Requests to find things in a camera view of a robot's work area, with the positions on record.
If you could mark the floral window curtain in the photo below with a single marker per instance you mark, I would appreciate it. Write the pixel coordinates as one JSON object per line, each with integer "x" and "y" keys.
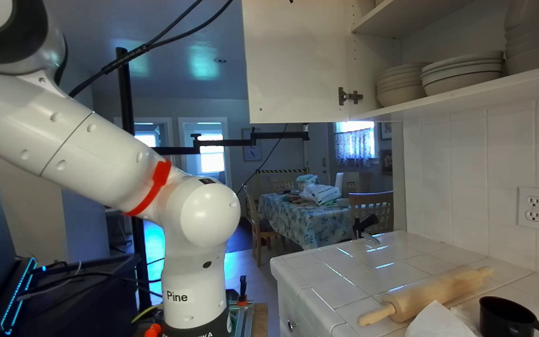
{"x": 353, "y": 141}

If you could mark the white cabinet door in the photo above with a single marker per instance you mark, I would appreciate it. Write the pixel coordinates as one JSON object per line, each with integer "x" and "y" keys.
{"x": 295, "y": 59}

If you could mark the black camera stand pole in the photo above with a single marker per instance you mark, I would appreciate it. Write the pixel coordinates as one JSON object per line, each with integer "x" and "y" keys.
{"x": 196, "y": 214}

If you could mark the wooden rolling pin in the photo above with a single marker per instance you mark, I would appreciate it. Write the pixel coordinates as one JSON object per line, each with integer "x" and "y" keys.
{"x": 404, "y": 304}

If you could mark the stack of beige plates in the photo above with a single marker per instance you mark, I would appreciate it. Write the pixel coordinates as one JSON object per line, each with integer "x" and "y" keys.
{"x": 398, "y": 85}

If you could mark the table with floral cloth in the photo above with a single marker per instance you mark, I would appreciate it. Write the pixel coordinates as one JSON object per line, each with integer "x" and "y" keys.
{"x": 306, "y": 225}

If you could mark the black measuring cup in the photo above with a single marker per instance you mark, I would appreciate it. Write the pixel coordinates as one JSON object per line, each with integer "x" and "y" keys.
{"x": 499, "y": 317}

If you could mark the white wall outlet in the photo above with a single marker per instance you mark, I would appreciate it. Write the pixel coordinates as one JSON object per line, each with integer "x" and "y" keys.
{"x": 527, "y": 208}

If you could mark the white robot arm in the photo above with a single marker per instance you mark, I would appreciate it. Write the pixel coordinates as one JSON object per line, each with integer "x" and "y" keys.
{"x": 48, "y": 134}

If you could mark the metal door hinge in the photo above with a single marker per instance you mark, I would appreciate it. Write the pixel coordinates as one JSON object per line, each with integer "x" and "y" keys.
{"x": 348, "y": 96}

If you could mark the wooden chair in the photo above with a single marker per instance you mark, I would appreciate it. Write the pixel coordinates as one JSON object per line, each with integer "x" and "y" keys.
{"x": 370, "y": 212}

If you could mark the stack of white plates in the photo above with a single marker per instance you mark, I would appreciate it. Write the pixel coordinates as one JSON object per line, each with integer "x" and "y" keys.
{"x": 460, "y": 72}

